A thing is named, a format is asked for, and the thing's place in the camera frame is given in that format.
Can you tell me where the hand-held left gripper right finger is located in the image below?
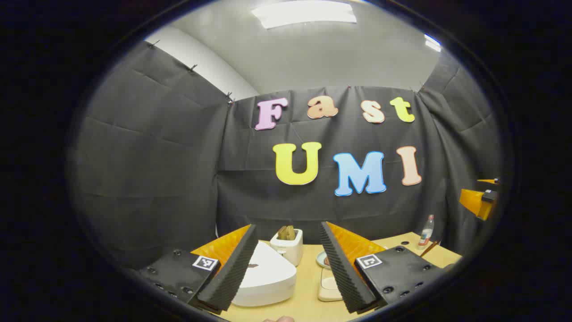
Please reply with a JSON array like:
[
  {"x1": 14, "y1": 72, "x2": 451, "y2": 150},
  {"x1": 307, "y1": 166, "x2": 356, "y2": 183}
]
[{"x1": 318, "y1": 221, "x2": 447, "y2": 314}]

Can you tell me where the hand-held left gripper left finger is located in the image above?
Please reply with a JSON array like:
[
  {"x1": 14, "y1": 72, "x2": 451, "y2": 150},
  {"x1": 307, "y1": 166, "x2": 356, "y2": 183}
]
[{"x1": 136, "y1": 224, "x2": 260, "y2": 314}]

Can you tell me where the white rice cooker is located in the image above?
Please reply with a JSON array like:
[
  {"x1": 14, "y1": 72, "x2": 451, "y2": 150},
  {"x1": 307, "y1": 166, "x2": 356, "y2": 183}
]
[{"x1": 230, "y1": 241, "x2": 298, "y2": 307}]

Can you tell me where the brown wooden spoon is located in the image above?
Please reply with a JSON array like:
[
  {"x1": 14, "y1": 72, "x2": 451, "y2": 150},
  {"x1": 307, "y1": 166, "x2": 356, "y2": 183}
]
[{"x1": 419, "y1": 241, "x2": 441, "y2": 258}]

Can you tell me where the clear glass tray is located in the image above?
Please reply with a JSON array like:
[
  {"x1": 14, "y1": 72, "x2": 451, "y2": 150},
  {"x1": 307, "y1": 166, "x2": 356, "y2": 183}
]
[{"x1": 317, "y1": 264, "x2": 344, "y2": 302}]

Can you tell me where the clear plastic water bottle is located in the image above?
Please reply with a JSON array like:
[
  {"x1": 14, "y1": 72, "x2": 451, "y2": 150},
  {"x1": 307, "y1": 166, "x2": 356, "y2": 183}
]
[{"x1": 418, "y1": 215, "x2": 435, "y2": 250}]

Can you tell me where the white toaster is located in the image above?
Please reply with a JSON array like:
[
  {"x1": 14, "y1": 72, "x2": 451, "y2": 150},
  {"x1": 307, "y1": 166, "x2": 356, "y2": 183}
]
[{"x1": 269, "y1": 228, "x2": 303, "y2": 267}]

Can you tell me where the large ceiling light panel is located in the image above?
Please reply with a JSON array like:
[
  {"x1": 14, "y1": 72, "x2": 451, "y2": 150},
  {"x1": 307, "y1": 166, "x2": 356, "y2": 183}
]
[{"x1": 251, "y1": 0, "x2": 357, "y2": 30}]

